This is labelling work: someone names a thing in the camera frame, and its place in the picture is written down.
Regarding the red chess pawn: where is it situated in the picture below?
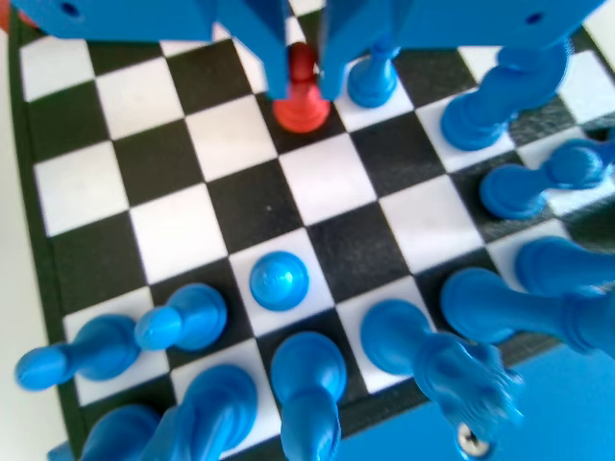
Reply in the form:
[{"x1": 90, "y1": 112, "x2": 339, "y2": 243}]
[{"x1": 272, "y1": 41, "x2": 332, "y2": 133}]

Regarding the blue chess knight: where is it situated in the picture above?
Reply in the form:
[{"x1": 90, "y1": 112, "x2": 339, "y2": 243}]
[
  {"x1": 158, "y1": 363, "x2": 259, "y2": 461},
  {"x1": 440, "y1": 40, "x2": 573, "y2": 151}
]

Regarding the blue chess pawn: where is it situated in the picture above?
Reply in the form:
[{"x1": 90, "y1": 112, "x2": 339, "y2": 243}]
[
  {"x1": 480, "y1": 138, "x2": 606, "y2": 221},
  {"x1": 248, "y1": 251, "x2": 309, "y2": 312},
  {"x1": 13, "y1": 314, "x2": 140, "y2": 393},
  {"x1": 346, "y1": 42, "x2": 400, "y2": 108},
  {"x1": 134, "y1": 282, "x2": 229, "y2": 352}
]

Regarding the blue chess queen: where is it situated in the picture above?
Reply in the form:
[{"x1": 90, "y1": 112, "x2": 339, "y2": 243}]
[{"x1": 359, "y1": 298, "x2": 526, "y2": 431}]

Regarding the blue chess bishop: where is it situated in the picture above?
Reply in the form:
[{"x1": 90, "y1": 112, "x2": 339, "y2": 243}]
[
  {"x1": 270, "y1": 330, "x2": 348, "y2": 461},
  {"x1": 515, "y1": 236, "x2": 615, "y2": 299}
]

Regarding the black and white chessboard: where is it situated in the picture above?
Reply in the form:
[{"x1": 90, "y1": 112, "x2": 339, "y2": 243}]
[{"x1": 8, "y1": 0, "x2": 615, "y2": 460}]

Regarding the silver screw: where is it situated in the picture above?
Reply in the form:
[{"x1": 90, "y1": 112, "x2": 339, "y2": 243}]
[{"x1": 455, "y1": 422, "x2": 491, "y2": 457}]

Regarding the blue base plate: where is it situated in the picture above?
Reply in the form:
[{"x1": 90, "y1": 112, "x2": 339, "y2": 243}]
[{"x1": 335, "y1": 343, "x2": 615, "y2": 461}]

